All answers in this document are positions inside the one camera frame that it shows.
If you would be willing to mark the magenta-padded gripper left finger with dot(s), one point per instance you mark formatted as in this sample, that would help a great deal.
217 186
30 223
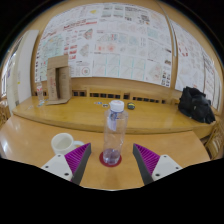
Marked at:
74 161

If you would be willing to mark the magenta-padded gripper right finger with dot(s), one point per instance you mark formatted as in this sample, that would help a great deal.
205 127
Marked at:
151 162

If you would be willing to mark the clear plastic water bottle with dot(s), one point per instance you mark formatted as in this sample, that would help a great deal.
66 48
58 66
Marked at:
114 136

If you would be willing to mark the white ceramic mug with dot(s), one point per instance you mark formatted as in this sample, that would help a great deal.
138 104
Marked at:
63 143

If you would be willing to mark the flat round red coaster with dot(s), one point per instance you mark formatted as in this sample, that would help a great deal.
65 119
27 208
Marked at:
101 160

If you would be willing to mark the small dark round object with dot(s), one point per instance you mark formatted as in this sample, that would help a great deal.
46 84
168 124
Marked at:
131 106

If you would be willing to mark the black bag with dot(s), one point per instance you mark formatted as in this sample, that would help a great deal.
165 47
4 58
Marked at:
196 105

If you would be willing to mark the small clear drink bottle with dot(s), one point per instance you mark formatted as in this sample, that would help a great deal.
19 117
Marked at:
40 93

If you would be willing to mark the cardboard arch model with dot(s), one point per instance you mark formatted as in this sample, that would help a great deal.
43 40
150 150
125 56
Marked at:
53 83

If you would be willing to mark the white door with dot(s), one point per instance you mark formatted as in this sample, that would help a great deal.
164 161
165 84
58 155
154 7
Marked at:
25 70

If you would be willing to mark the narrow wall poster sheet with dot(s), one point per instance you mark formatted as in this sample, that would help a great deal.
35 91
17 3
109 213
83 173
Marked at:
191 63

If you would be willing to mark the large wall poster sheet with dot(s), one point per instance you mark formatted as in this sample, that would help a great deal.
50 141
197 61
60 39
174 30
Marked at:
110 43

